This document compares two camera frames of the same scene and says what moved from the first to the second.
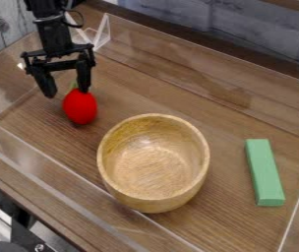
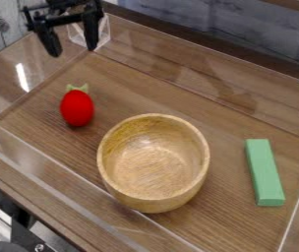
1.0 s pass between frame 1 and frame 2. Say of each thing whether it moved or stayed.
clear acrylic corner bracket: stayed
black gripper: moved
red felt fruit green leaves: stayed
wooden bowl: stayed
